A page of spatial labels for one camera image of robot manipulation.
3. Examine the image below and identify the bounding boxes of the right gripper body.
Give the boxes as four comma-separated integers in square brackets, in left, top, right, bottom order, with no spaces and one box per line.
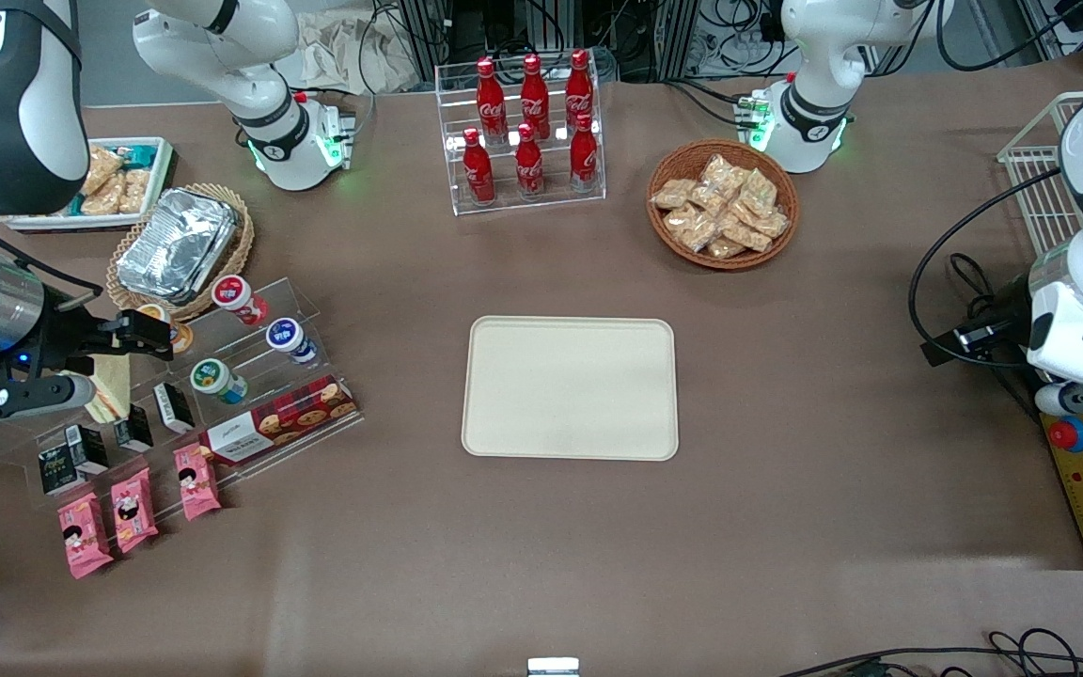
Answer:
[0,297,115,379]

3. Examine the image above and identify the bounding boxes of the triangle sandwich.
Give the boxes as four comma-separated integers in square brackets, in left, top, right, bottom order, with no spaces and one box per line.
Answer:
[81,353,135,424]

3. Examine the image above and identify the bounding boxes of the beige plastic tray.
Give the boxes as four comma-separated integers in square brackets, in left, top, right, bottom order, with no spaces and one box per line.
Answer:
[462,316,680,463]

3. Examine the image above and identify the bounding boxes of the orange lid yogurt cup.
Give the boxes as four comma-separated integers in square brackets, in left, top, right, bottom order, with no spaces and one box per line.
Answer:
[135,303,194,355]

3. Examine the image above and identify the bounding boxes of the small black carton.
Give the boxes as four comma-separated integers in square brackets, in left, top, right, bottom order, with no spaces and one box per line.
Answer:
[64,423,111,477]
[153,381,197,436]
[113,402,156,453]

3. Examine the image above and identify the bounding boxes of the green lid yogurt cup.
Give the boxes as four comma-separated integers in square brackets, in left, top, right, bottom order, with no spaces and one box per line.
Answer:
[189,357,249,406]

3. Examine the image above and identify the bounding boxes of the clear acrylic stepped shelf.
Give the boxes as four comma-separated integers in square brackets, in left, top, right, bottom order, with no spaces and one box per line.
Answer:
[0,276,365,513]

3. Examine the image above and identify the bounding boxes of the red lid yogurt cup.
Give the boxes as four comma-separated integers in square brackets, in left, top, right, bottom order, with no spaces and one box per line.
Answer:
[212,274,271,327]

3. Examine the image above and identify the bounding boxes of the silver foil container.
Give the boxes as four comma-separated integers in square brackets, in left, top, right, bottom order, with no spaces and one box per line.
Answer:
[116,187,243,305]

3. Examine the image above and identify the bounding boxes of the red emergency stop button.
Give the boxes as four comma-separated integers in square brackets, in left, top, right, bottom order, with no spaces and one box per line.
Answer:
[1046,415,1083,455]

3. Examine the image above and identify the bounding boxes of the oval light wicker basket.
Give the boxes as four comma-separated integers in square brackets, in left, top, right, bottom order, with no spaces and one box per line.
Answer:
[106,182,256,323]

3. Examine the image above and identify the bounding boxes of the black carton with yellow print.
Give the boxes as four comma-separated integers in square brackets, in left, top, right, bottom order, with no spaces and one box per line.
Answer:
[38,447,86,497]

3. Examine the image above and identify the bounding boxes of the clear bag of rice snacks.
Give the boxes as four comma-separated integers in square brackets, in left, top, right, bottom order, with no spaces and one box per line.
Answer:
[81,146,125,195]
[118,167,153,216]
[81,176,126,218]

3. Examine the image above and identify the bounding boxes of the blue lid yogurt cup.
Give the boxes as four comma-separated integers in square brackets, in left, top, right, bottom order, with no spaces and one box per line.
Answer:
[265,317,320,367]

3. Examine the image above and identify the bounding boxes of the pink snack packet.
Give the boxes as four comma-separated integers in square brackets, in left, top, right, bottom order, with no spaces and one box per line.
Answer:
[173,443,222,523]
[56,493,116,580]
[110,466,160,555]

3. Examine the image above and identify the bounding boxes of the red plaid cookie box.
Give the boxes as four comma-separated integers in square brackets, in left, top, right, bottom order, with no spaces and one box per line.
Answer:
[197,373,360,469]

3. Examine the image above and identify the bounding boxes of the brown table cover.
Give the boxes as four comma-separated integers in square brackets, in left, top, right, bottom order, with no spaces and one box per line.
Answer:
[0,52,1083,677]

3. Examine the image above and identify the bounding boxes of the white rectangular snack bin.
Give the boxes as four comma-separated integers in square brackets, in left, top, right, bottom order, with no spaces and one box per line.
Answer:
[6,137,177,233]

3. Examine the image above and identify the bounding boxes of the round brown wicker basket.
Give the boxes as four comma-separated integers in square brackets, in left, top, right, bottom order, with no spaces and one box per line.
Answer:
[647,139,801,272]

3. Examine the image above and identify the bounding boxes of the crumpled beige paper bag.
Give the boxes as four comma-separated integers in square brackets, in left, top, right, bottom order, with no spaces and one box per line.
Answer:
[300,9,422,96]

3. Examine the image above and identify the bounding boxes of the red cola bottle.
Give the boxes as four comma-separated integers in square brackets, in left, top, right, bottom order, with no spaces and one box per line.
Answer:
[564,49,595,133]
[519,54,551,141]
[569,113,600,193]
[476,58,509,145]
[514,122,545,199]
[462,128,496,206]

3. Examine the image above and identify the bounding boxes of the clear acrylic bottle rack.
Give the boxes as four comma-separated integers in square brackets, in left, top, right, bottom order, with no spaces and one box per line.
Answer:
[434,51,607,218]

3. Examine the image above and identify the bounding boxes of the black power cable with plug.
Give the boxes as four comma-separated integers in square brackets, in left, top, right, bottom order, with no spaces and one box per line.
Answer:
[949,251,1041,396]

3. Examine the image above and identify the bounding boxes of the black left camera cable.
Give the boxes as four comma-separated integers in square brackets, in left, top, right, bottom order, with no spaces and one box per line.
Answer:
[908,167,1061,370]

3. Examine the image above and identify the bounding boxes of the black camera cable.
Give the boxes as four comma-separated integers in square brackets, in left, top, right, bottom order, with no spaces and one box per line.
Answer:
[908,167,1061,370]
[0,193,102,292]

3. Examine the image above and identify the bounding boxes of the black right camera cable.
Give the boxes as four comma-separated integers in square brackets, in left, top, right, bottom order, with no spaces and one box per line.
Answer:
[0,193,102,292]

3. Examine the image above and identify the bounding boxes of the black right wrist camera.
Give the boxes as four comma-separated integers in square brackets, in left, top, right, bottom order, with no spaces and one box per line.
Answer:
[0,372,97,427]

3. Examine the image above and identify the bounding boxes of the white wire rack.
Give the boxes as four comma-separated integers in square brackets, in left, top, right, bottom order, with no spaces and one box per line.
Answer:
[997,90,1083,260]

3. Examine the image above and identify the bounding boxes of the black hanging cable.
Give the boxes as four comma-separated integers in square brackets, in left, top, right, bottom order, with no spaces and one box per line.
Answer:
[934,0,1083,73]

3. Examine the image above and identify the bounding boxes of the black cable on table edge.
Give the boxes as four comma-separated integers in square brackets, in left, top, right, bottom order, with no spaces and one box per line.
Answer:
[777,627,1083,677]

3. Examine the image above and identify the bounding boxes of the black arm base cable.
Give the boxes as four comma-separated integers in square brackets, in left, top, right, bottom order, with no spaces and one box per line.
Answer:
[662,79,761,129]

